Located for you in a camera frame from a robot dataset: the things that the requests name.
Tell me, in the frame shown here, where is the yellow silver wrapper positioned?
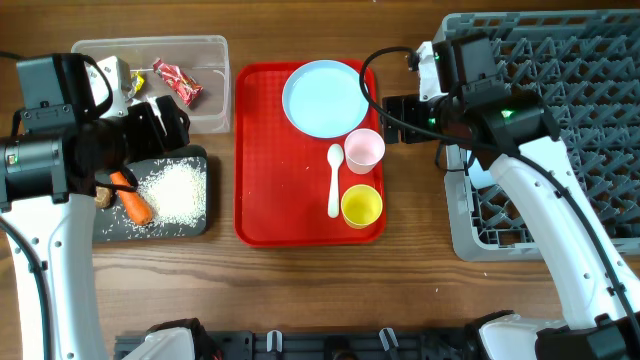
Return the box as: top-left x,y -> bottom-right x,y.
128,71 -> 145,97

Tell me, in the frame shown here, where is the brown food scrap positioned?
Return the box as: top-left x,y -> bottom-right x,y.
95,186 -> 113,209

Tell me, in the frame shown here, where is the orange carrot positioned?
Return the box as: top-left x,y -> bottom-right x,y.
110,172 -> 153,226

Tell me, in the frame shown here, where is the white rice pile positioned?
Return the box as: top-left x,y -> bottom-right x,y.
112,156 -> 208,234

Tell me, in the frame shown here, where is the pink cup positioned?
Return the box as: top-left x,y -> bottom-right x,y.
344,128 -> 386,175

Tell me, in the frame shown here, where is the blue bowl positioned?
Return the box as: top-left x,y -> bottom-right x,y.
466,151 -> 496,189

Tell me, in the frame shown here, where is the red snack wrapper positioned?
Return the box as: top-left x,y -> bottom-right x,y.
152,58 -> 204,106

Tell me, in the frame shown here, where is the light blue plate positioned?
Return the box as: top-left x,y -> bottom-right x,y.
281,60 -> 369,139

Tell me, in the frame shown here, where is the yellow cup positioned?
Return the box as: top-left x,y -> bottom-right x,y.
341,184 -> 383,229

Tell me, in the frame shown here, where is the white tissue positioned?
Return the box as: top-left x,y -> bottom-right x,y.
146,96 -> 161,117

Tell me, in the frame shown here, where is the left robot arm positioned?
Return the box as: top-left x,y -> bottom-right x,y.
1,53 -> 190,359

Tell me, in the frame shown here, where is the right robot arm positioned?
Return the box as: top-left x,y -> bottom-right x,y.
377,33 -> 639,359

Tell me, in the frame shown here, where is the black waste tray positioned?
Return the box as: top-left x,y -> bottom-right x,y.
92,144 -> 210,245

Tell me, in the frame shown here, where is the clear plastic waste bin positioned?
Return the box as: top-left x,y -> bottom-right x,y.
71,35 -> 232,134

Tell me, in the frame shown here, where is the grey dishwasher rack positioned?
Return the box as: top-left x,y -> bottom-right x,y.
434,9 -> 639,262

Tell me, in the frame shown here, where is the white plastic spoon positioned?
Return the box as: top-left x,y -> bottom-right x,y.
327,144 -> 344,218

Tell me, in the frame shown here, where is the left black cable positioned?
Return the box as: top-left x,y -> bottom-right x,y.
0,49 -> 139,360

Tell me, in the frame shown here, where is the black cable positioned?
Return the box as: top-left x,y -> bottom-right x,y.
358,46 -> 640,346
0,49 -> 139,360

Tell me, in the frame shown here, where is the right black cable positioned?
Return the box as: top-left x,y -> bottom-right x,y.
358,46 -> 640,346

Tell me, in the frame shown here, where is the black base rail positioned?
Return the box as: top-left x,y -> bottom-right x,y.
113,327 -> 557,360

